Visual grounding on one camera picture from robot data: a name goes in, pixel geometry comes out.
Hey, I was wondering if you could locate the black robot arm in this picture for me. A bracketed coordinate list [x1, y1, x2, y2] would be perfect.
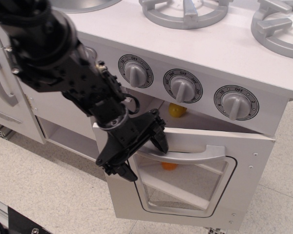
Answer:
[0, 0, 168, 182]

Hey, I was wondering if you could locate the aluminium frame rail left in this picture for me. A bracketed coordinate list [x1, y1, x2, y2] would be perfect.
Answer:
[0, 124, 15, 140]

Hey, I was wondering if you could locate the middle grey stove knob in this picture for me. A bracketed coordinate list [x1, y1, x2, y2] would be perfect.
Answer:
[163, 69, 203, 103]

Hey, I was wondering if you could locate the right grey stove knob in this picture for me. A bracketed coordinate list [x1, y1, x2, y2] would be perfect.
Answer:
[214, 85, 259, 121]

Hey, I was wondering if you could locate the white oven door with window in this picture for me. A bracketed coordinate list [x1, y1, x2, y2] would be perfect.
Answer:
[106, 127, 275, 230]

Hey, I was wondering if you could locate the white left cabinet door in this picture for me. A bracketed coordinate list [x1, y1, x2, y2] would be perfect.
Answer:
[0, 48, 46, 143]

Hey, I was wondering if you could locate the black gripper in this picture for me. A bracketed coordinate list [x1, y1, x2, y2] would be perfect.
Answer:
[96, 109, 168, 182]

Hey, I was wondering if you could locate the left grey stove knob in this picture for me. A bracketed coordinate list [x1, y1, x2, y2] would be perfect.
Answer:
[118, 54, 153, 88]

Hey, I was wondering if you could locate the yellow toy pepper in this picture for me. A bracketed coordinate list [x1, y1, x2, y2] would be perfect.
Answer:
[168, 103, 187, 118]

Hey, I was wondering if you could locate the orange toy fruit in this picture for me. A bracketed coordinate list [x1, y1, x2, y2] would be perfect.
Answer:
[161, 162, 178, 171]

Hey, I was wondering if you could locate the aluminium frame rail right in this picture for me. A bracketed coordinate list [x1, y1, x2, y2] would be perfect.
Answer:
[208, 228, 228, 234]

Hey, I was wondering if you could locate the middle silver burner grate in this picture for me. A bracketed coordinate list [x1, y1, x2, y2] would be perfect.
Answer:
[139, 0, 232, 30]

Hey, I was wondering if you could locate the silver burner grate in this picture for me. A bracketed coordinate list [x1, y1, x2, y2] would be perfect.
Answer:
[251, 0, 293, 58]
[139, 0, 232, 30]

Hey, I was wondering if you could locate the grey stove knob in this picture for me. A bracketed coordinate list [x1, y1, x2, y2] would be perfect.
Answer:
[118, 54, 153, 88]
[163, 69, 203, 103]
[214, 85, 259, 121]

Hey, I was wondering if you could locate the silver oven door handle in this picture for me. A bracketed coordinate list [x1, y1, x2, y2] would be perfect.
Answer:
[137, 145, 226, 165]

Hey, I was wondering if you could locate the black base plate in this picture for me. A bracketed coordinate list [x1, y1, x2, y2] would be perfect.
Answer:
[8, 207, 51, 234]

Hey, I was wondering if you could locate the aluminium frame rail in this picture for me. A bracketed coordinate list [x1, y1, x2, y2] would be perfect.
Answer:
[208, 228, 228, 234]
[0, 124, 15, 140]

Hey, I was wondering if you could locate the right silver burner grate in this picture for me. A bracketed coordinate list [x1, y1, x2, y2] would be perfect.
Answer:
[251, 0, 293, 58]

